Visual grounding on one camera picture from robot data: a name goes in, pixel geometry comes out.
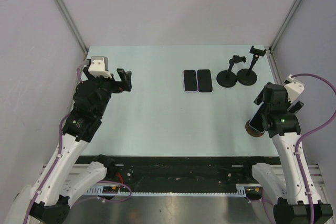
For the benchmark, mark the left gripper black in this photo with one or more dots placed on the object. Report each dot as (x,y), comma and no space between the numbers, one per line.
(112,81)

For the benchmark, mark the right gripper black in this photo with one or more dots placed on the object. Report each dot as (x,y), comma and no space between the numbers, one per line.
(295,107)

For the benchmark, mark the phone with light blue case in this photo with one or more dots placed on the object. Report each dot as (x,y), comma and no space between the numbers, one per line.
(256,122)

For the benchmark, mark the brown round phone stand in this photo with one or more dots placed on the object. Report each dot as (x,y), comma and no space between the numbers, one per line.
(251,131)

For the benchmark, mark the black phone stand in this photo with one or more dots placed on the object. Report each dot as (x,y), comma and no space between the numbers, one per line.
(227,78)
(247,76)

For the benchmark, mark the phone with lilac case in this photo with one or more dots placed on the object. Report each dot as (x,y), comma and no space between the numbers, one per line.
(190,81)

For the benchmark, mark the phone with black case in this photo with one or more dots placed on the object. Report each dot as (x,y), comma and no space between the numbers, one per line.
(204,80)

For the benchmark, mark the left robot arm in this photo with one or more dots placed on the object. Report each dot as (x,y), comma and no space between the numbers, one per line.
(51,198)

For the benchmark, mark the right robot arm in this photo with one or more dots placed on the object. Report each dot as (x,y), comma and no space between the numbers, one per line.
(295,199)

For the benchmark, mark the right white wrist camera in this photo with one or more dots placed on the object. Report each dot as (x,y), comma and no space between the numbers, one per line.
(294,88)

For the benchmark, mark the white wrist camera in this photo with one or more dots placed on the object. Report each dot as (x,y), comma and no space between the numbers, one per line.
(294,88)
(99,67)

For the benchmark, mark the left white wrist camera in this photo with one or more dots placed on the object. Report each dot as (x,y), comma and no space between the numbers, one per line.
(99,67)

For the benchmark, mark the white cable duct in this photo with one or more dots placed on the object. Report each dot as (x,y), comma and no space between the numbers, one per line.
(97,190)

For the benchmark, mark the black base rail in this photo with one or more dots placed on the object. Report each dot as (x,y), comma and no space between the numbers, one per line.
(186,174)

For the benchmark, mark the left aluminium frame post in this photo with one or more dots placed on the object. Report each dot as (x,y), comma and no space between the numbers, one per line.
(71,25)

